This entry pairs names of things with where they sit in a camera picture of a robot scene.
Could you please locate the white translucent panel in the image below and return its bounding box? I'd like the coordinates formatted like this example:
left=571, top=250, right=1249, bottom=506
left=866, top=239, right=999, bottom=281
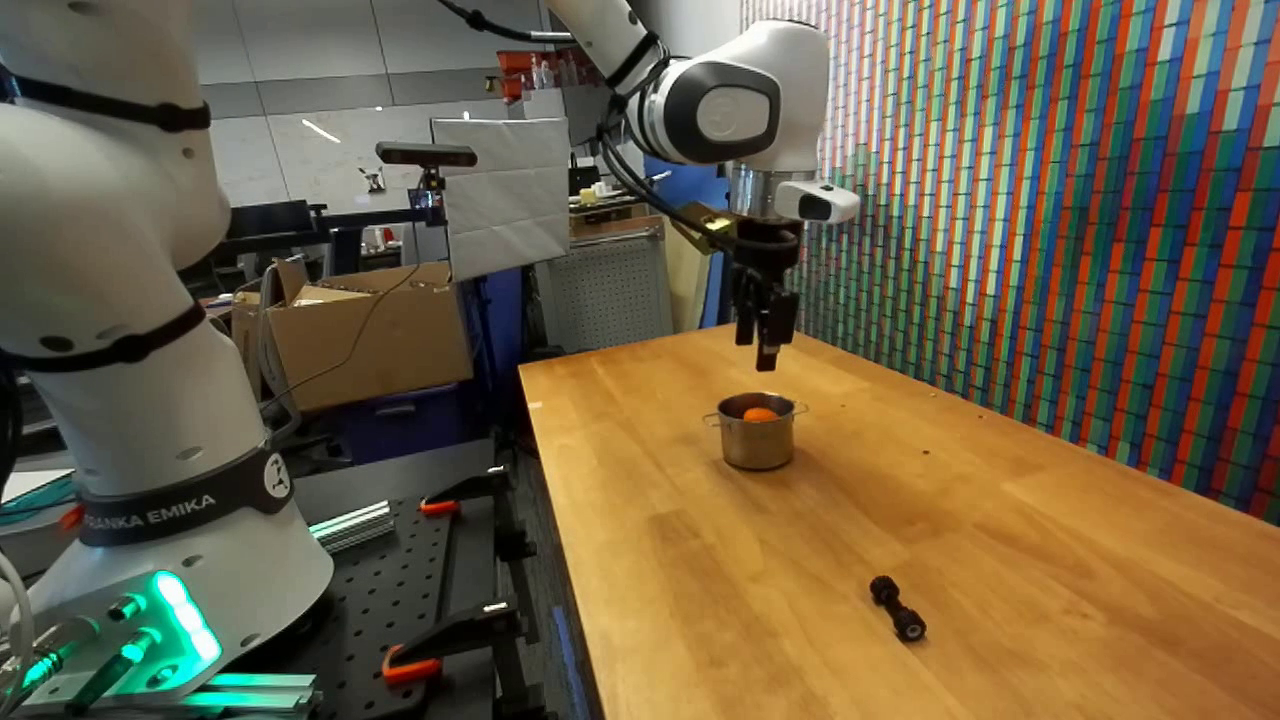
left=426, top=110, right=577, bottom=285

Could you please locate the small black dumbbell-shaped object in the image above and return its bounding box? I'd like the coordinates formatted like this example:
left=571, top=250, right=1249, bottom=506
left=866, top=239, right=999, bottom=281
left=866, top=572, right=930, bottom=646

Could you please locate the brown cardboard box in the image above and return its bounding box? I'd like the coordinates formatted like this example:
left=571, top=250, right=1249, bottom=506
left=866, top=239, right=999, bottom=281
left=233, top=261, right=474, bottom=416

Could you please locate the blue board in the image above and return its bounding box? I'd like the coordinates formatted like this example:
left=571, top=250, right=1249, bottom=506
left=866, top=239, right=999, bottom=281
left=645, top=151, right=740, bottom=330

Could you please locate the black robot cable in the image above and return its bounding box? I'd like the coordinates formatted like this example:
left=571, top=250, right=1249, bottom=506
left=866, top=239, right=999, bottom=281
left=435, top=0, right=735, bottom=254

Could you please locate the silver aluminium extrusion bar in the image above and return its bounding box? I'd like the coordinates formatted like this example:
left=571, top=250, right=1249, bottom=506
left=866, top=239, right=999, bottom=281
left=302, top=497, right=400, bottom=556

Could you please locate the green-lit aluminium base rail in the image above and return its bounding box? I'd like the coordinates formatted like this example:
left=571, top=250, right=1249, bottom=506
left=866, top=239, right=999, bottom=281
left=132, top=666, right=325, bottom=720

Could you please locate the grey cabinet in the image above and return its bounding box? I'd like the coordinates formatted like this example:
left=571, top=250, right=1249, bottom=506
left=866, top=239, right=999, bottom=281
left=537, top=236, right=681, bottom=360

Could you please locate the black perforated breadboard plate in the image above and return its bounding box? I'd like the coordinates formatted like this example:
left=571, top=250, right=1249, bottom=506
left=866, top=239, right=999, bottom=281
left=262, top=493, right=537, bottom=720

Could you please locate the silver metal pot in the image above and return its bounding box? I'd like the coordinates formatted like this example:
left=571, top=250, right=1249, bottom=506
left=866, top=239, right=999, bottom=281
left=713, top=389, right=801, bottom=475

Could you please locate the pale yellow foam board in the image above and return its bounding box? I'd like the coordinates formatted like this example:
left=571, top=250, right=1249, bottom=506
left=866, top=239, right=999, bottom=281
left=660, top=231, right=731, bottom=336

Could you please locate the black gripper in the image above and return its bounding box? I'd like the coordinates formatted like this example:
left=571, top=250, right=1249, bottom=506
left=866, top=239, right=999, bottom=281
left=722, top=216, right=809, bottom=375

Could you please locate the black stereo camera bar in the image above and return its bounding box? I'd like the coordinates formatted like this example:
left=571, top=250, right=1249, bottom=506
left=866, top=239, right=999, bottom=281
left=373, top=139, right=480, bottom=170

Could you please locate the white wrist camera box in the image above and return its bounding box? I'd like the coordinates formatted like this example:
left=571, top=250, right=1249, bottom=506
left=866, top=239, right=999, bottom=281
left=777, top=178, right=864, bottom=226

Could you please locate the black clamp with orange handle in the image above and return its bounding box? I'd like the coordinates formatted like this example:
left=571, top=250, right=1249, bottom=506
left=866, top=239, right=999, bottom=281
left=376, top=599, right=528, bottom=693
left=415, top=462, right=513, bottom=524

